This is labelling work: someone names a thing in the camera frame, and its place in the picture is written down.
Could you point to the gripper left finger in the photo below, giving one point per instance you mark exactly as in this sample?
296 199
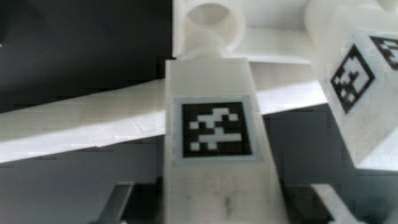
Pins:
111 215

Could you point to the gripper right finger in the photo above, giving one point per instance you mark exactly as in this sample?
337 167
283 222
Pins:
335 205

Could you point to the small white leg block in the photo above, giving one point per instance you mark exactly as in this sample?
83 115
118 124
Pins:
221 182

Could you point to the white chair leg block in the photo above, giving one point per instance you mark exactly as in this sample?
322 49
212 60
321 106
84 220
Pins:
354 32

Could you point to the white chair seat part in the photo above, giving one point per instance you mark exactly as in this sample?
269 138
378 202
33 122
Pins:
258 24

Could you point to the white U-shaped frame obstacle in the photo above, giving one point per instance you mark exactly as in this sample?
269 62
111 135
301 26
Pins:
122 115

